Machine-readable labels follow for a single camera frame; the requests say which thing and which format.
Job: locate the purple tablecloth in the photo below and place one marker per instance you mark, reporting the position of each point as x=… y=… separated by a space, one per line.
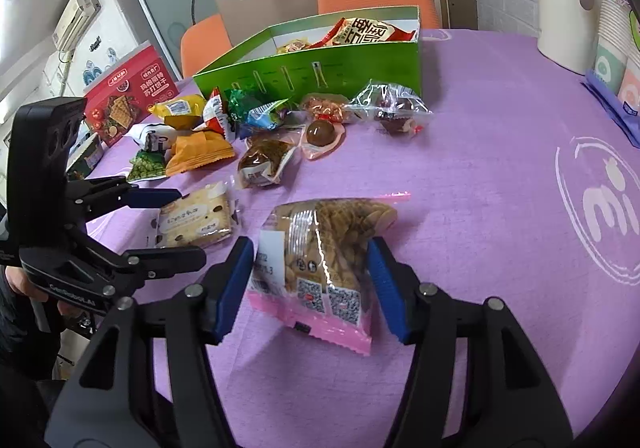
x=475 y=178

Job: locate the cheese cracker packet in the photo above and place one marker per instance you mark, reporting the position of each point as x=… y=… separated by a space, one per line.
x=195 y=218

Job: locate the brown clear snack packet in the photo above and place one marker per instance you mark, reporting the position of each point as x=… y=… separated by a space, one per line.
x=265 y=158

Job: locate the large red snack packet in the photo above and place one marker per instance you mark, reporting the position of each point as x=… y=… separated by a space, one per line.
x=365 y=30

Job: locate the pale yellow snack packet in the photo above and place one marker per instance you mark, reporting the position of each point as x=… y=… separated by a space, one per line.
x=292 y=46

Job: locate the braised egg packet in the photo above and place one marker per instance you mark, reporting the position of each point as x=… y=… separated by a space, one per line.
x=320 y=133

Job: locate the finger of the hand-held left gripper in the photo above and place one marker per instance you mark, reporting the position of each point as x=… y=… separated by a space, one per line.
x=150 y=198
x=170 y=259

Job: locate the person's left forearm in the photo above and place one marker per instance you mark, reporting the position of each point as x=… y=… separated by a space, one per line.
x=25 y=338

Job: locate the green pea packet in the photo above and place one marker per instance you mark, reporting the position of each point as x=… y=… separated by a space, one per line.
x=147 y=165

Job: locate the purple flat packet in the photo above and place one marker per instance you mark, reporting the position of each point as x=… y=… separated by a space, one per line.
x=607 y=103

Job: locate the blue and green snack packet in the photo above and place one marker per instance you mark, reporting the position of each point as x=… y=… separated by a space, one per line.
x=265 y=117

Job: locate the person's left hand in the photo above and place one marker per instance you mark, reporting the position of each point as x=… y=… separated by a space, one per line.
x=22 y=284

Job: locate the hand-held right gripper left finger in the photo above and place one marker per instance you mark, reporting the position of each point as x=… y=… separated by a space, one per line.
x=235 y=288

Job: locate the orange snack packet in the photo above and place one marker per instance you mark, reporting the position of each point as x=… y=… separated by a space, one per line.
x=197 y=150

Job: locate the clear packet with dark balls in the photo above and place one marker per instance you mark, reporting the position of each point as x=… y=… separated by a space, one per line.
x=395 y=115

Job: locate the red and white snack packet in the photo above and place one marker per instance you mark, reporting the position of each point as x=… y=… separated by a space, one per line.
x=215 y=113

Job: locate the small snack box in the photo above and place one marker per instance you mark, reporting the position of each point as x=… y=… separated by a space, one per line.
x=87 y=155

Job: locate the white thermos jug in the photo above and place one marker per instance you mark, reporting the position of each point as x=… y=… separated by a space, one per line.
x=565 y=3

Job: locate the pack of paper cups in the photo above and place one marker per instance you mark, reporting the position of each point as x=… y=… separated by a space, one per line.
x=615 y=28

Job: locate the white air conditioner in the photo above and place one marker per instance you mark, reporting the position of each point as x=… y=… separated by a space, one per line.
x=75 y=18

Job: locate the pink clear snack packet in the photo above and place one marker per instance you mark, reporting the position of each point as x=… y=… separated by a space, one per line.
x=320 y=248

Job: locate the orange-red clear snack packet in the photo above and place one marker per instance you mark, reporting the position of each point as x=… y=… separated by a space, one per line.
x=322 y=105

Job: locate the green cardboard box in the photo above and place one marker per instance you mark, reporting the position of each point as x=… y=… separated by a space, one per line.
x=300 y=73

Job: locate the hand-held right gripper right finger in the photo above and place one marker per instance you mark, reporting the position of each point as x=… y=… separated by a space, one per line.
x=385 y=288

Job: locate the red biscuit box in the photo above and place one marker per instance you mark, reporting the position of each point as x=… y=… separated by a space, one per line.
x=125 y=98

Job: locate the green candy packet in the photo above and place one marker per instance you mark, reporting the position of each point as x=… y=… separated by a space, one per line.
x=240 y=103

